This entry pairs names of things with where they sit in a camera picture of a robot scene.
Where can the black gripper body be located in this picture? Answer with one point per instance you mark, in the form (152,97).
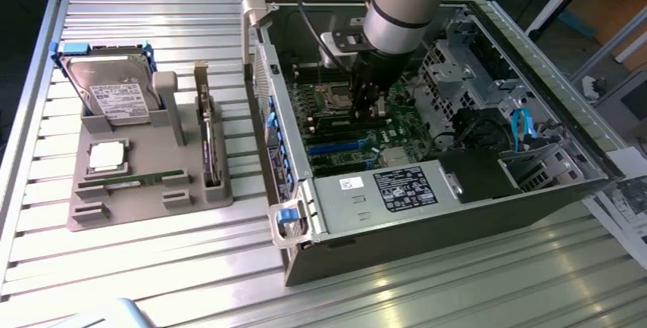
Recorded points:
(387,68)

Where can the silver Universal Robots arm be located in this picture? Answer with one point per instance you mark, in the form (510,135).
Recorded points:
(399,6)

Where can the black RAM slot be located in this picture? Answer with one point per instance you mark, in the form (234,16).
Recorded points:
(334,120)
(343,128)

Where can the green RAM stick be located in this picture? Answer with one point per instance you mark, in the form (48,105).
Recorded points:
(131,179)

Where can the green motherboard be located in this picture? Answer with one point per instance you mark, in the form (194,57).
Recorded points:
(339,146)

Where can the blue expansion slot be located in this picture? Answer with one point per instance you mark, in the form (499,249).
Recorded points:
(338,147)

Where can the silver chipset heatsink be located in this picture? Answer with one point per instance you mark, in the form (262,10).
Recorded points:
(397,157)

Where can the metal disk bay cage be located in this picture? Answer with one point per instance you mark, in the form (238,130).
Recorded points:
(470,78)

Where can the grey power supply with label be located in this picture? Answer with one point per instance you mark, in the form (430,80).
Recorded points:
(374,199)

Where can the blue case latch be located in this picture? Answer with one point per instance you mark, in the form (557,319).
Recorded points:
(286,217)

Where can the black open PC case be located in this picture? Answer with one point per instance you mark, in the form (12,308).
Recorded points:
(455,237)

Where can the white power strip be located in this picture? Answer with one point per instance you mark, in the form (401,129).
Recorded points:
(590,86)

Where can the grey parts rack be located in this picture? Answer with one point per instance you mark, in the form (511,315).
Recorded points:
(147,195)

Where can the hard disk in blue carrier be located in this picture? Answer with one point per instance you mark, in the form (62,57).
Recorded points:
(108,85)

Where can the silver CPU chip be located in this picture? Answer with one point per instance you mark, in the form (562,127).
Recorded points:
(108,155)

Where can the white and blue object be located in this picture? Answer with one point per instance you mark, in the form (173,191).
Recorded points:
(114,314)

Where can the CPU socket with metal frame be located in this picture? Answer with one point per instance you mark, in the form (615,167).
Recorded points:
(331,97)

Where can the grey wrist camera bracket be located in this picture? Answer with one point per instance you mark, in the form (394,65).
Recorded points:
(339,45)

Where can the graphics card with metal bracket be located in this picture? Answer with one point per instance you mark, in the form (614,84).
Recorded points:
(209,131)

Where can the aluminium desk frame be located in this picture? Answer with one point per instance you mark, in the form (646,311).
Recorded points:
(606,40)

